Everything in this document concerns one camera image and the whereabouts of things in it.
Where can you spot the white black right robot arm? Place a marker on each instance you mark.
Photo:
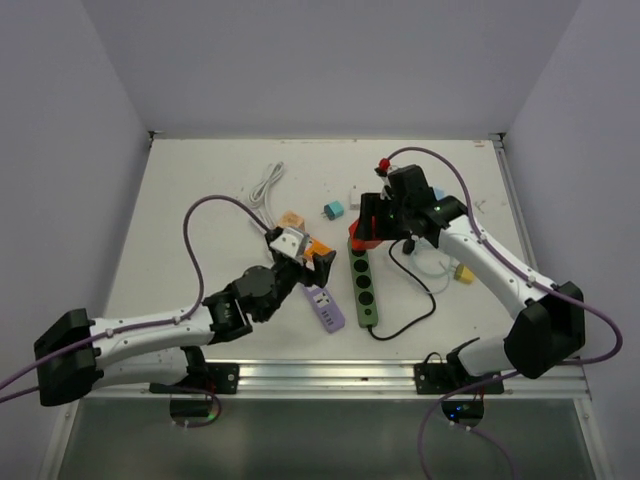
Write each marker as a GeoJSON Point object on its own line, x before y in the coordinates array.
{"type": "Point", "coordinates": [547, 325]}

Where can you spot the red cube socket adapter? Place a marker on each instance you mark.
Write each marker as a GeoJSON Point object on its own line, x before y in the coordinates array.
{"type": "Point", "coordinates": [359, 244]}

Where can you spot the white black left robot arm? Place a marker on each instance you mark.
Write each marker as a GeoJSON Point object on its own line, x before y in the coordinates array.
{"type": "Point", "coordinates": [79, 354]}

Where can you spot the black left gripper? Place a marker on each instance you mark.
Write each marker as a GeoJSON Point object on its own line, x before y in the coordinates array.
{"type": "Point", "coordinates": [321, 266]}

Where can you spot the yellow USB charger plug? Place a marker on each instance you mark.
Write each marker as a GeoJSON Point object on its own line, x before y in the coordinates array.
{"type": "Point", "coordinates": [463, 275]}

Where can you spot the green power strip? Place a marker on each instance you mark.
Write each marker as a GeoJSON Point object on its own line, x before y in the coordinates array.
{"type": "Point", "coordinates": [363, 288]}

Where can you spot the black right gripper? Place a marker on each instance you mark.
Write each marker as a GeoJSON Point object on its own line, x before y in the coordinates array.
{"type": "Point", "coordinates": [370, 206]}

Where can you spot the teal small plug adapter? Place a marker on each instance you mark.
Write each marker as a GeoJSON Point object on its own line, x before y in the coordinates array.
{"type": "Point", "coordinates": [333, 210]}

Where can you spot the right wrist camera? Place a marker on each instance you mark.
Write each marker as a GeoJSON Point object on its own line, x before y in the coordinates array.
{"type": "Point", "coordinates": [383, 169]}

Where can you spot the purple socket adapter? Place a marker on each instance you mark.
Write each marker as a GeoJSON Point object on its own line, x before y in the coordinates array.
{"type": "Point", "coordinates": [325, 308]}

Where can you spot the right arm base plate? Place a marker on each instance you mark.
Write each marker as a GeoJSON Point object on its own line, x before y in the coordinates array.
{"type": "Point", "coordinates": [435, 376]}

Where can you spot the blue charger plug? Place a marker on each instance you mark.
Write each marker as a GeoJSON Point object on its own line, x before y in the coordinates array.
{"type": "Point", "coordinates": [439, 193]}

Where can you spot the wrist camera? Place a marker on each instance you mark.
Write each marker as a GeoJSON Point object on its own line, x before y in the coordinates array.
{"type": "Point", "coordinates": [383, 169]}
{"type": "Point", "coordinates": [292, 242]}

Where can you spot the beige cube socket adapter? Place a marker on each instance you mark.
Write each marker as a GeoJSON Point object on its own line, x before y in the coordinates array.
{"type": "Point", "coordinates": [291, 219]}

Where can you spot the aluminium rail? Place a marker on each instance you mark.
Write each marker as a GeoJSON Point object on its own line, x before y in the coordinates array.
{"type": "Point", "coordinates": [324, 378]}

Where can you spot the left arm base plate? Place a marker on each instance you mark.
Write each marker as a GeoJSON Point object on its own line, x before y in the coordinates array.
{"type": "Point", "coordinates": [219, 379]}

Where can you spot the white charger plug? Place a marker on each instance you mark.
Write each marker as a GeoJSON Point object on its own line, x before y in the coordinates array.
{"type": "Point", "coordinates": [354, 198]}

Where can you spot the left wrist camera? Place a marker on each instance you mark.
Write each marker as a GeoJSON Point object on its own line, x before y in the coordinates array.
{"type": "Point", "coordinates": [292, 242]}

